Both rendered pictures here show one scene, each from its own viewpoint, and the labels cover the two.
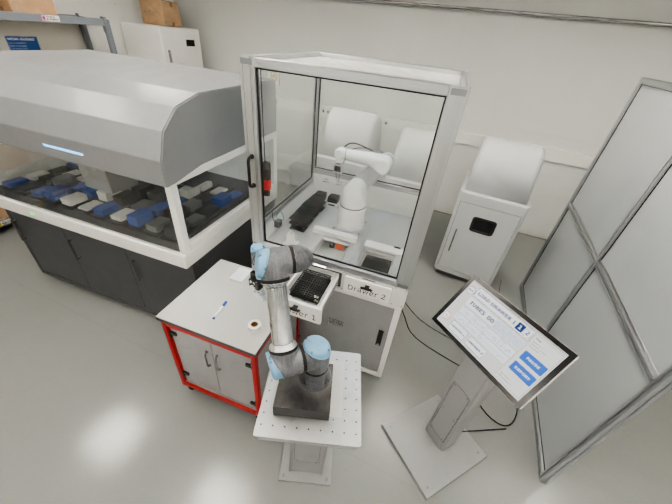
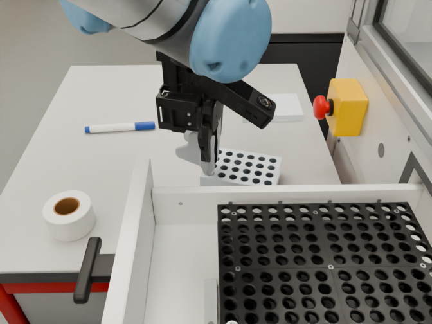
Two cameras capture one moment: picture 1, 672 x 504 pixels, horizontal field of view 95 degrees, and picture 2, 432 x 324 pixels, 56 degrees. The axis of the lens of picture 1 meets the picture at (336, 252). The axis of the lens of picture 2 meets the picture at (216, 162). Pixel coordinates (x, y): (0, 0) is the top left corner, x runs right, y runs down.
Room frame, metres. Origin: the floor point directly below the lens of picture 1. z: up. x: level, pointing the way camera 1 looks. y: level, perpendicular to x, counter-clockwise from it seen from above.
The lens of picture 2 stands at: (1.20, -0.07, 1.24)
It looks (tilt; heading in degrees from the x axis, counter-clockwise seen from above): 40 degrees down; 73
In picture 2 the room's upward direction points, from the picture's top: straight up
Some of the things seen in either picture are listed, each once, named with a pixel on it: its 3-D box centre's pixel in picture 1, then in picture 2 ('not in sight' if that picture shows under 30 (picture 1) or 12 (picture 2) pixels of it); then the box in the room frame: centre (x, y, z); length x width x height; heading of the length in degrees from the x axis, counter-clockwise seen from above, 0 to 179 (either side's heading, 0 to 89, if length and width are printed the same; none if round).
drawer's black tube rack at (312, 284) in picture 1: (311, 286); (325, 285); (1.38, 0.12, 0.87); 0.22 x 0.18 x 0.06; 164
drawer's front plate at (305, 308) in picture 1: (296, 308); (132, 285); (1.18, 0.18, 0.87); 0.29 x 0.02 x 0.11; 74
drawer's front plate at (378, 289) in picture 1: (367, 289); not in sight; (1.41, -0.21, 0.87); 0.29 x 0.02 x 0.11; 74
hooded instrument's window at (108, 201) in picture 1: (134, 162); not in sight; (2.28, 1.65, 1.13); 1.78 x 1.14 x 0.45; 74
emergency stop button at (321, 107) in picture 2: not in sight; (323, 107); (1.53, 0.42, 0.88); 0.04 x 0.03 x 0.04; 74
